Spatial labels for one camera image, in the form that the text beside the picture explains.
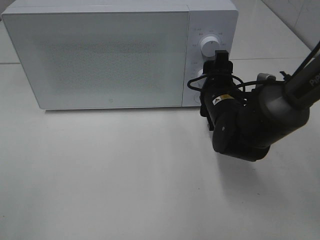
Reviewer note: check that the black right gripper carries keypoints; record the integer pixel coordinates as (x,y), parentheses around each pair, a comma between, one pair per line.
(220,104)

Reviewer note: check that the white timer knob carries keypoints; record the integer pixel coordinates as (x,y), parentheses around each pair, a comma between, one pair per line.
(200,82)

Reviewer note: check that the round white door button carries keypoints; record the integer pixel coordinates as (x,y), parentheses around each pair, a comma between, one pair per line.
(197,98)

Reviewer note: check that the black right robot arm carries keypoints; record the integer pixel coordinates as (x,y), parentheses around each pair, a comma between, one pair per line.
(244,125)

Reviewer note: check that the white microwave oven body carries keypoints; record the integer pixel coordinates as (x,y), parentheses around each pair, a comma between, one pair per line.
(205,17)

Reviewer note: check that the upper white power knob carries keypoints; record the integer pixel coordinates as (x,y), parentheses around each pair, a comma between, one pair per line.
(209,44)

